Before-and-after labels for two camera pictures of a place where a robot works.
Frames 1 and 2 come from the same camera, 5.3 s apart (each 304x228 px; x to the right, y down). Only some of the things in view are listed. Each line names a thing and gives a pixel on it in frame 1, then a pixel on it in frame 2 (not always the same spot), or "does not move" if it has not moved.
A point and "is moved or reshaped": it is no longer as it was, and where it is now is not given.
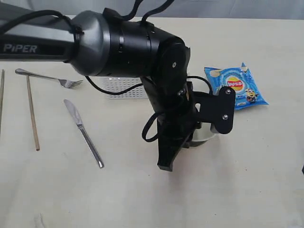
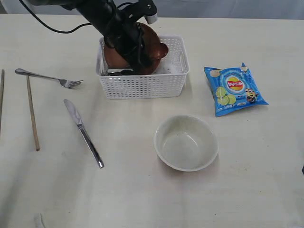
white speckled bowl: x=202 y=135 is moved or reshaped
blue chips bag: x=247 y=94 does not move
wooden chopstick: x=33 y=116 does not move
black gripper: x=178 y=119 to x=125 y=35
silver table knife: x=78 y=121 does not move
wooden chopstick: x=3 y=91 does not move
